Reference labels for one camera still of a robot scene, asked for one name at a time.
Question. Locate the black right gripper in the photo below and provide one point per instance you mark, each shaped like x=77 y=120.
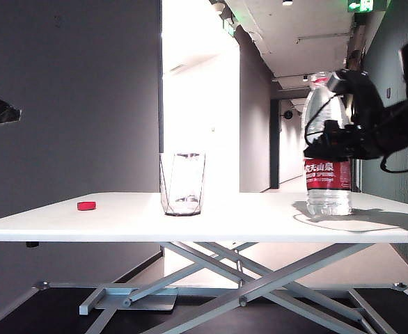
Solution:
x=364 y=142

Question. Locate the clear water bottle red label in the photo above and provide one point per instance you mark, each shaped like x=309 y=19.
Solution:
x=327 y=177

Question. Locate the red plastic bottle cap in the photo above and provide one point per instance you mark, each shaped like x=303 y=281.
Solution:
x=86 y=206

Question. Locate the white ceiling conduit pipe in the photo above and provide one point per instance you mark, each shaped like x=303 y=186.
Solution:
x=324 y=36

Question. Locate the black rubber table foot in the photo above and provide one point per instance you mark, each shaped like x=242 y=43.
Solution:
x=32 y=244

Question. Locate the large green exit sign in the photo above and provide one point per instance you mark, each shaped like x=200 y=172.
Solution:
x=366 y=5

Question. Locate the clear faceted drinking glass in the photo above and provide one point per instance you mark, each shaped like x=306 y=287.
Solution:
x=182 y=206

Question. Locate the round black wall device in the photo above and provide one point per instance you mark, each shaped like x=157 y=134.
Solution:
x=288 y=114

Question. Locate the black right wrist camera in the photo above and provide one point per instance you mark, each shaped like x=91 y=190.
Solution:
x=360 y=94

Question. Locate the grey scissor-lift table frame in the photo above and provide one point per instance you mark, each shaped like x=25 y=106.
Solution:
x=147 y=300

